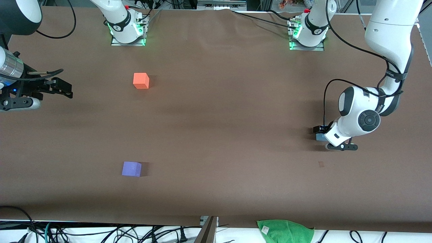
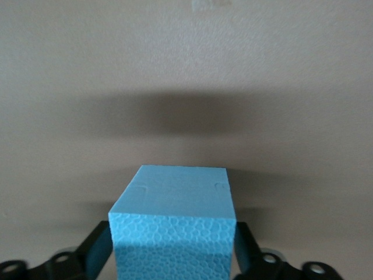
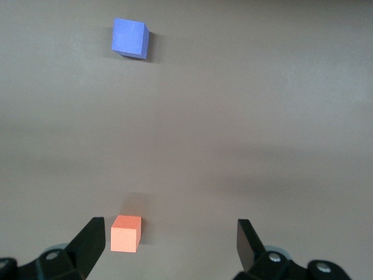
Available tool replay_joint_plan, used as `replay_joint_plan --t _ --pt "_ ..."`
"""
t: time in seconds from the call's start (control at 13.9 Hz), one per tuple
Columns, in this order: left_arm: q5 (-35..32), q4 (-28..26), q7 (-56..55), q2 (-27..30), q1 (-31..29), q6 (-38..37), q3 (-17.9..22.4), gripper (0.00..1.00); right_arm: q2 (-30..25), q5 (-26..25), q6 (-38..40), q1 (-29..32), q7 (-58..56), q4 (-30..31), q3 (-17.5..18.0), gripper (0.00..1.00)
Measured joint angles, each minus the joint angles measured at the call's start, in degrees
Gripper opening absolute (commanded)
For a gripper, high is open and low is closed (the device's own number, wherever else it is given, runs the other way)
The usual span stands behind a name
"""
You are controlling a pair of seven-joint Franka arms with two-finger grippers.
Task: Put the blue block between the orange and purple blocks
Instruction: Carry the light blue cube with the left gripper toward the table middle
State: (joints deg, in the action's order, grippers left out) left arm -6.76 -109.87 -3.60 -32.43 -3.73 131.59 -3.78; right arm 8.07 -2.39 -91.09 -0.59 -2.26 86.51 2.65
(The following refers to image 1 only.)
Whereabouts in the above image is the short black table cable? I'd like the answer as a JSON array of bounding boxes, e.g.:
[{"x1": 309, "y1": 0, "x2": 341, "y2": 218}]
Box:
[{"x1": 266, "y1": 9, "x2": 295, "y2": 21}]

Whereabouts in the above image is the grey metal bar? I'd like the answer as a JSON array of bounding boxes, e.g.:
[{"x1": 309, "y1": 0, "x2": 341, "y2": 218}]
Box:
[{"x1": 194, "y1": 216, "x2": 218, "y2": 243}]

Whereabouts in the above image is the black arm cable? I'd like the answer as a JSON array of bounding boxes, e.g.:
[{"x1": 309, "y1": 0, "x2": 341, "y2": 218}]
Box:
[
  {"x1": 323, "y1": 0, "x2": 405, "y2": 129},
  {"x1": 29, "y1": 0, "x2": 77, "y2": 80}
]

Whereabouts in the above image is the orange foam block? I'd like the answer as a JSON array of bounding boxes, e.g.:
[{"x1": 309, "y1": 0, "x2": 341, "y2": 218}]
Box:
[{"x1": 133, "y1": 73, "x2": 150, "y2": 89}]

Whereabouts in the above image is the brown table cover sheet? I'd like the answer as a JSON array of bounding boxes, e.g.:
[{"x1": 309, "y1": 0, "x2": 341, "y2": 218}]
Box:
[{"x1": 0, "y1": 6, "x2": 432, "y2": 233}]

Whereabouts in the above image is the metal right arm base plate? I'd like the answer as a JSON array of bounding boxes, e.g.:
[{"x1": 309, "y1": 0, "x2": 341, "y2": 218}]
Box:
[{"x1": 111, "y1": 15, "x2": 147, "y2": 47}]

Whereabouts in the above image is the aluminium frame rail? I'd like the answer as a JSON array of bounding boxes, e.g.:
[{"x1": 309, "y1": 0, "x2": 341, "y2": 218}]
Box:
[{"x1": 197, "y1": 0, "x2": 247, "y2": 11}]

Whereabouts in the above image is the long black table cable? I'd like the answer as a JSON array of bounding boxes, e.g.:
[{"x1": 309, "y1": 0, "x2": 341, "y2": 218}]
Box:
[{"x1": 231, "y1": 10, "x2": 297, "y2": 29}]

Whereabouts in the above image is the green cloth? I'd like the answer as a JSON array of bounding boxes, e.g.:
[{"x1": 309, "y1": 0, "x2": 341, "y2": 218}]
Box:
[{"x1": 257, "y1": 219, "x2": 315, "y2": 243}]

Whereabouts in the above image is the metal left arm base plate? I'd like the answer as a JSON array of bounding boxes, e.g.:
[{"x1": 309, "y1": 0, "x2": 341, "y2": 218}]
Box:
[{"x1": 289, "y1": 19, "x2": 325, "y2": 52}]

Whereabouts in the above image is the purple foam block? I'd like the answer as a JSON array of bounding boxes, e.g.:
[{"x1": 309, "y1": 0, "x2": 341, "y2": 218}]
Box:
[{"x1": 122, "y1": 161, "x2": 142, "y2": 178}]

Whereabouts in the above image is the black looped floor cable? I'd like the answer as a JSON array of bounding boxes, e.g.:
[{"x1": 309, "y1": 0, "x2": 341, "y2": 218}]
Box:
[{"x1": 0, "y1": 206, "x2": 38, "y2": 243}]

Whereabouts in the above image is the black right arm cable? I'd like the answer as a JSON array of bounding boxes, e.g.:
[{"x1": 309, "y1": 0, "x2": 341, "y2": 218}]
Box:
[{"x1": 29, "y1": 0, "x2": 77, "y2": 80}]

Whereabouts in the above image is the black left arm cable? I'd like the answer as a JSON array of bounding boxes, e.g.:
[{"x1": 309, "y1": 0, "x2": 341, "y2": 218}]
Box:
[{"x1": 323, "y1": 0, "x2": 405, "y2": 129}]

